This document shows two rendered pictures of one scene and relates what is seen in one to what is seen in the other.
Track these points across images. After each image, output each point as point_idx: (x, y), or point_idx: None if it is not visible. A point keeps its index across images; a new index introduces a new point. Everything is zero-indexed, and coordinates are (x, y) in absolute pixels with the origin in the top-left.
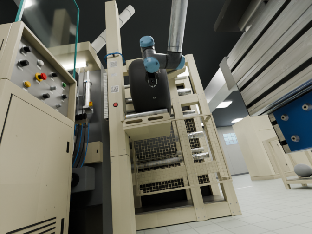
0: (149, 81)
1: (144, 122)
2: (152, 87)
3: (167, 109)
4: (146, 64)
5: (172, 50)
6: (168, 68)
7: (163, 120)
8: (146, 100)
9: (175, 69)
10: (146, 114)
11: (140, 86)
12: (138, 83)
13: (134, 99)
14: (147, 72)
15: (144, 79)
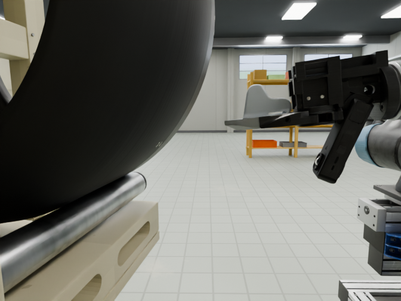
0: (343, 166)
1: (107, 286)
2: (186, 102)
3: (145, 184)
4: None
5: None
6: (391, 168)
7: (149, 243)
8: (135, 156)
9: (369, 160)
10: (96, 224)
11: (175, 78)
12: (181, 53)
13: (95, 141)
14: (363, 126)
15: (196, 41)
